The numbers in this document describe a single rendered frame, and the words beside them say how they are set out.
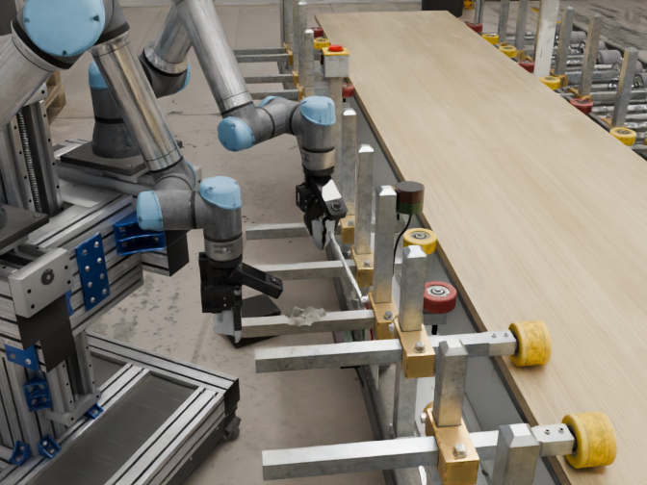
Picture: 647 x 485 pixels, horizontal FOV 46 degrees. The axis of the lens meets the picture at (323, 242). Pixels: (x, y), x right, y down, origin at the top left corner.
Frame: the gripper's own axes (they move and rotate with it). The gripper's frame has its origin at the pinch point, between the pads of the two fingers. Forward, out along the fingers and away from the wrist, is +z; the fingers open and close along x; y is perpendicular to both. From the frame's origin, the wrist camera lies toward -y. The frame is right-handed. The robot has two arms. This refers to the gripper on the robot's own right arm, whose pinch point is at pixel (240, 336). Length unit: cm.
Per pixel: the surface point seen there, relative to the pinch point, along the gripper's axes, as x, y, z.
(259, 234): -48.6, -6.3, 1.3
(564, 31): -169, -138, -23
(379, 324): 4.9, -28.8, -4.0
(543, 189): -49, -84, -8
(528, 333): 27, -51, -15
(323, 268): -23.6, -20.4, -1.7
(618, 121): -114, -139, -3
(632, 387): 34, -68, -8
